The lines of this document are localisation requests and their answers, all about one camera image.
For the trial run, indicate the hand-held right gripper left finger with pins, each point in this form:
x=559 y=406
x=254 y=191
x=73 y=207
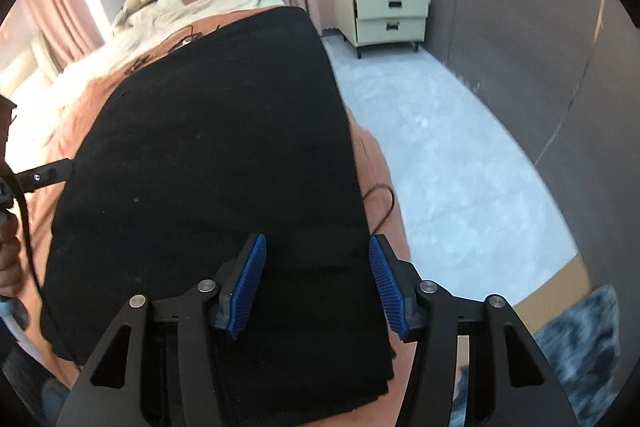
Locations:
x=245 y=287

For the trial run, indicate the brown cardboard sheet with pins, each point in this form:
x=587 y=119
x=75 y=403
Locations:
x=555 y=294

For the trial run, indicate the long black pants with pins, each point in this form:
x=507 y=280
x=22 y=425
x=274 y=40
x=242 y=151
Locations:
x=210 y=147

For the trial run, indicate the cream nightstand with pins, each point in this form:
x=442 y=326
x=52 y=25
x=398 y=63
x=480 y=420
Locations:
x=385 y=24

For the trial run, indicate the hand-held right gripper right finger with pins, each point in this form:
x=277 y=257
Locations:
x=390 y=287

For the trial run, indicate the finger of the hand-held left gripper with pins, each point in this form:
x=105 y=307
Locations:
x=45 y=176

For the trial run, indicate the orange blanket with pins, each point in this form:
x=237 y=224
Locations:
x=372 y=157

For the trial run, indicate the person's right leg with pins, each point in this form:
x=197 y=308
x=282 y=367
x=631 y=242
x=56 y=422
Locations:
x=50 y=399

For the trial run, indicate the cream padded headboard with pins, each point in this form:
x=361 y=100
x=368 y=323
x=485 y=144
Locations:
x=25 y=67

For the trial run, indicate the person's left hand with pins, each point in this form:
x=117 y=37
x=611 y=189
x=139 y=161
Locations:
x=9 y=267

